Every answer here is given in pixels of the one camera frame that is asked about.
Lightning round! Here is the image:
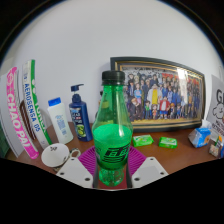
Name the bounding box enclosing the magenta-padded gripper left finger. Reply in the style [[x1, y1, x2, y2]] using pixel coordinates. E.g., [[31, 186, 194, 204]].
[[55, 145, 101, 189]]

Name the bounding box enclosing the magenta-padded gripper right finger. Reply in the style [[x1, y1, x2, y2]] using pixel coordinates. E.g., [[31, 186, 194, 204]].
[[127, 145, 170, 189]]

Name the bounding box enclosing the green plastic drink bottle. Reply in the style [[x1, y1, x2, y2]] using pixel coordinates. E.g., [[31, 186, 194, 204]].
[[91, 70, 134, 187]]

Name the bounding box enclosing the green soap pack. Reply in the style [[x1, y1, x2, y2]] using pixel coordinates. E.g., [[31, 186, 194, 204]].
[[132, 134, 155, 148], [158, 136, 179, 150]]

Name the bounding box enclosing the white bottle with blue cap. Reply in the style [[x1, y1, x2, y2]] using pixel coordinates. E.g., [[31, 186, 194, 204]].
[[47, 97, 74, 145]]

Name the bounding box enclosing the dark blue pump bottle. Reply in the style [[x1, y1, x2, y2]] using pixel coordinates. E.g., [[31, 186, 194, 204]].
[[68, 83, 94, 143]]

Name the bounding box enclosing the brown wooden chair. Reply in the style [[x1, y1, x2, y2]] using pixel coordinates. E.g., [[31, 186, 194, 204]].
[[19, 99, 36, 141]]

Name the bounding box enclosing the pink shuttlecock tube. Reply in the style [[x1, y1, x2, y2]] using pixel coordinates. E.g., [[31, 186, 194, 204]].
[[5, 66, 40, 160]]

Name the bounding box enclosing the framed group picture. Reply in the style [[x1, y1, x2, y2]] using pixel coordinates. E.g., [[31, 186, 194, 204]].
[[109, 56, 206, 133]]

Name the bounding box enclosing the white and green shuttlecock tube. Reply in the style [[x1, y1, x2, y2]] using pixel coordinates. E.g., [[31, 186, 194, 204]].
[[22, 59, 54, 150]]

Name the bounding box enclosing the white paper gift bag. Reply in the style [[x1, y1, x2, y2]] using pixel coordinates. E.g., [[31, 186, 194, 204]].
[[205, 73, 224, 134]]

